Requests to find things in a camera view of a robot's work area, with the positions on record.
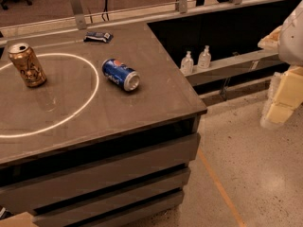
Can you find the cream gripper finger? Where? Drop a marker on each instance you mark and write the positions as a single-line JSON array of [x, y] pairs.
[[270, 42], [285, 95]]

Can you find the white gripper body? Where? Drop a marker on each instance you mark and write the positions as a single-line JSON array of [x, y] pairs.
[[293, 38]]

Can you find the blue pepsi can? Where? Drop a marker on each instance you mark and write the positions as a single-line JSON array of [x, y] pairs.
[[120, 74]]

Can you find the gold soda can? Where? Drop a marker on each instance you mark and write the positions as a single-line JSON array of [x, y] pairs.
[[26, 62]]

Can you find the grey metal shelf ledge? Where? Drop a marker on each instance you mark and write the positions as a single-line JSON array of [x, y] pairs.
[[234, 66]]

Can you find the right clear sanitizer bottle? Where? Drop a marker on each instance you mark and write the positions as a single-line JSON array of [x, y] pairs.
[[204, 58]]

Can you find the clear sanitizer bottle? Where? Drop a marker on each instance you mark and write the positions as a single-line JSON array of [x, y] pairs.
[[187, 64], [204, 58]]

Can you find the left clear sanitizer bottle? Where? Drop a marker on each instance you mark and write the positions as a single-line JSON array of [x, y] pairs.
[[187, 64]]

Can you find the metal railing frame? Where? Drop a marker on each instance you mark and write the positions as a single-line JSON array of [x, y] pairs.
[[48, 15]]

